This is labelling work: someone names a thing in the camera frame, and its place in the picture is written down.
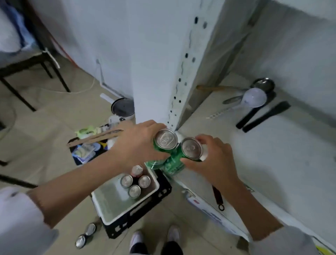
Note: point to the person's left hand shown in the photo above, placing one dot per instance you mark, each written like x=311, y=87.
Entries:
x=133, y=147

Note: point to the person's right hand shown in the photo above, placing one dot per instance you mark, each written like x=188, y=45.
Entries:
x=220, y=165

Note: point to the person's left thumb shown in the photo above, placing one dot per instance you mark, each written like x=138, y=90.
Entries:
x=161, y=157

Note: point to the person's right thumb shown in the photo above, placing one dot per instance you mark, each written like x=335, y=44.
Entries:
x=193, y=164

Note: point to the green drink can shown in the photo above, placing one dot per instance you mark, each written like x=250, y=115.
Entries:
x=165, y=139
x=191, y=148

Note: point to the person's left forearm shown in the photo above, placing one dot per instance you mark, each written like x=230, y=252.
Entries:
x=76, y=187

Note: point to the person's right forearm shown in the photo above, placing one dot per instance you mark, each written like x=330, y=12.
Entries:
x=253, y=210

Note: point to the red drink can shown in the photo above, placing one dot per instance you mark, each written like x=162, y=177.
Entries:
x=137, y=170

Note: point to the silver-top drink can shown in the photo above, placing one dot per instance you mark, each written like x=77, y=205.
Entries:
x=134, y=191
x=144, y=181
x=126, y=181

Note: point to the black plastic crate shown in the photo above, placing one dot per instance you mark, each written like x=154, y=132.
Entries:
x=147, y=207

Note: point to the white pot with glass lid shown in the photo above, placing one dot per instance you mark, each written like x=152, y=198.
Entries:
x=122, y=109

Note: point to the white plastic bin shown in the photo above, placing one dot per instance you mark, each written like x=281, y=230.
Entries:
x=110, y=199

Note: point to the person's right white shoe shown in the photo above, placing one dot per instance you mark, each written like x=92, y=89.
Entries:
x=173, y=233

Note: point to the person's white shoe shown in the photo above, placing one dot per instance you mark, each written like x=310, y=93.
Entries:
x=173, y=233
x=136, y=239

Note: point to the clear plastic packet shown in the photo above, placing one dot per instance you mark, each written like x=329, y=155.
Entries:
x=83, y=152

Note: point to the light green bottle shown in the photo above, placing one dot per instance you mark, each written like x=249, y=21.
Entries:
x=86, y=131

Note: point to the person's left white shoe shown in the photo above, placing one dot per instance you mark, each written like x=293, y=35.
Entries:
x=136, y=239

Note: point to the person's black trousers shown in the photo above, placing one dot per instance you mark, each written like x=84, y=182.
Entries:
x=170, y=249

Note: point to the black spatula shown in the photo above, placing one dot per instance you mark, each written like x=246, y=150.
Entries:
x=267, y=115

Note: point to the white plastic ladle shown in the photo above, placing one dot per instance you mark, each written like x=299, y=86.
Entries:
x=253, y=97

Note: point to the dark drink can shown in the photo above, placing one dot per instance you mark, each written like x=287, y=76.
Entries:
x=90, y=229
x=81, y=241

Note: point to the white perforated shelf upright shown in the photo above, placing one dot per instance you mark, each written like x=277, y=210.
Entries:
x=194, y=60

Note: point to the person's grey right sleeve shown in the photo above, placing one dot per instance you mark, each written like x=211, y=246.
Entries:
x=283, y=243

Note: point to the person's white left sleeve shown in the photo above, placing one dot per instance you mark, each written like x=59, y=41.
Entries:
x=21, y=223

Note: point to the blue cloth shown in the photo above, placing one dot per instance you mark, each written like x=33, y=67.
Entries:
x=18, y=23

